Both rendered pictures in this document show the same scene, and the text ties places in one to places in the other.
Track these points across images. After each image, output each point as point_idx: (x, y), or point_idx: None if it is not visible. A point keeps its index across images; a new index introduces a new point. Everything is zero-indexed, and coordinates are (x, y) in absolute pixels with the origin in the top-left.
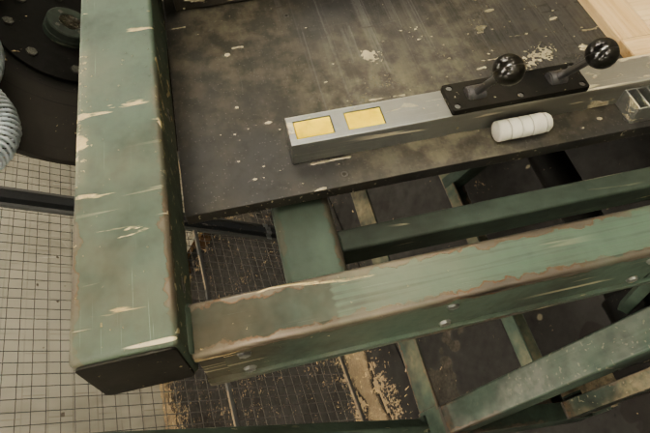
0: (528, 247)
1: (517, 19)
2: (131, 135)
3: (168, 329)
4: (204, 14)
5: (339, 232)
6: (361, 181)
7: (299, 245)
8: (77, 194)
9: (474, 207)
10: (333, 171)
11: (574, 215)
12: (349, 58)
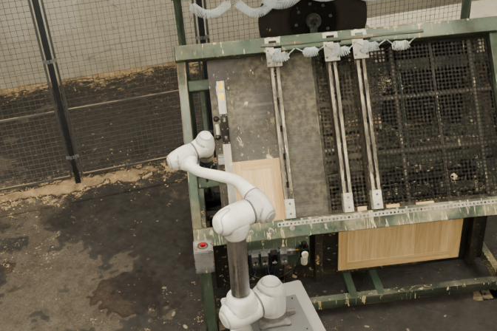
0: (187, 118)
1: (254, 142)
2: (214, 52)
3: (177, 59)
4: (266, 65)
5: (203, 91)
6: (210, 95)
7: (200, 83)
8: (203, 43)
9: (205, 120)
10: (213, 90)
11: None
12: (245, 98)
